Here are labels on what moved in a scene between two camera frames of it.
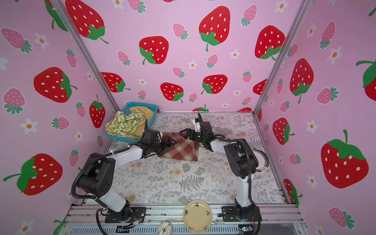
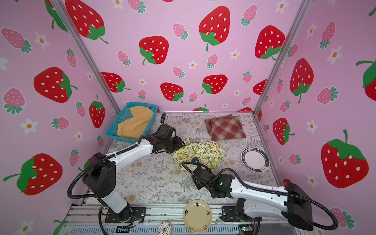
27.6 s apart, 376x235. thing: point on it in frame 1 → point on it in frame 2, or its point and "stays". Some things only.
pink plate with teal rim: (263, 160) stays
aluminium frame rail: (86, 220) stays
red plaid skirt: (183, 149) → (225, 127)
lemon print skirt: (124, 126) → (208, 153)
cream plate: (197, 216) stays
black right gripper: (188, 133) → (208, 171)
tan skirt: (148, 115) stays
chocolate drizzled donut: (164, 228) stays
